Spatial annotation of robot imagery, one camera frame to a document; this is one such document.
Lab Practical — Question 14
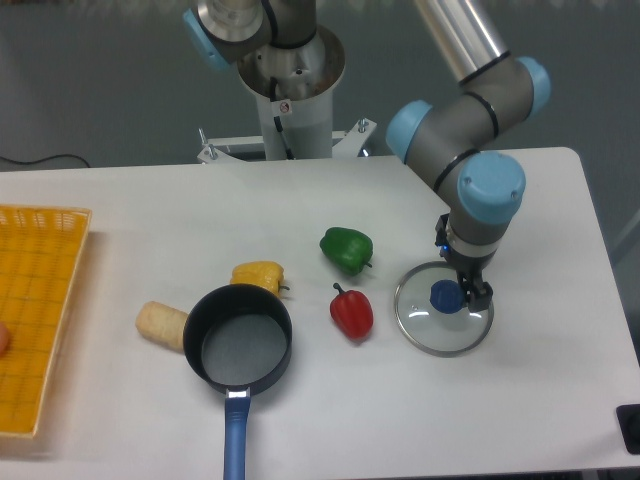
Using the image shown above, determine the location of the red bell pepper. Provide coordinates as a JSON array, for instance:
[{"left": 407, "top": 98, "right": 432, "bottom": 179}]
[{"left": 329, "top": 283, "right": 374, "bottom": 341}]

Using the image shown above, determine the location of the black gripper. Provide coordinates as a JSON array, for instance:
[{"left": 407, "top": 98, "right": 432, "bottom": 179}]
[{"left": 432, "top": 213, "right": 496, "bottom": 312}]

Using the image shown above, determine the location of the yellow woven basket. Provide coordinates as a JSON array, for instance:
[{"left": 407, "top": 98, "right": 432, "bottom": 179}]
[{"left": 1, "top": 204, "right": 92, "bottom": 438}]

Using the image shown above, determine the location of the black cable on floor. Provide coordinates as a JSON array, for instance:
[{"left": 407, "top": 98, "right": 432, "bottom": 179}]
[{"left": 0, "top": 153, "right": 92, "bottom": 168}]

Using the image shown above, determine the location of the glass lid blue knob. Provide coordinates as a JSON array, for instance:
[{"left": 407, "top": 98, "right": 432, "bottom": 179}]
[{"left": 394, "top": 261, "right": 494, "bottom": 357}]

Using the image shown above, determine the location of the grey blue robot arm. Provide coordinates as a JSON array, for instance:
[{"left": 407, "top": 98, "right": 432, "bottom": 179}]
[{"left": 183, "top": 1, "right": 551, "bottom": 312}]

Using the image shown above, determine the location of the beige bread roll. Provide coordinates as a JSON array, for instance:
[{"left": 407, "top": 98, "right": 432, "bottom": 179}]
[{"left": 135, "top": 301, "right": 188, "bottom": 353}]

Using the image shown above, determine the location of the dark pot blue handle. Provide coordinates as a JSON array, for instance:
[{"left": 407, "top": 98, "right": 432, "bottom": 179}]
[{"left": 183, "top": 284, "right": 293, "bottom": 479}]

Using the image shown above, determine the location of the yellow bell pepper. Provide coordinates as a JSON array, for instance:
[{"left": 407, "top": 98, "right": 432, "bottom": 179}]
[{"left": 229, "top": 260, "right": 289, "bottom": 296}]

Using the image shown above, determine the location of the green bell pepper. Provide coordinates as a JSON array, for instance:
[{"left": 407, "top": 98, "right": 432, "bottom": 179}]
[{"left": 319, "top": 227, "right": 374, "bottom": 276}]

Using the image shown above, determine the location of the black device table corner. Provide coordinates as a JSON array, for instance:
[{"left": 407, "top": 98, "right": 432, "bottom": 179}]
[{"left": 616, "top": 404, "right": 640, "bottom": 455}]

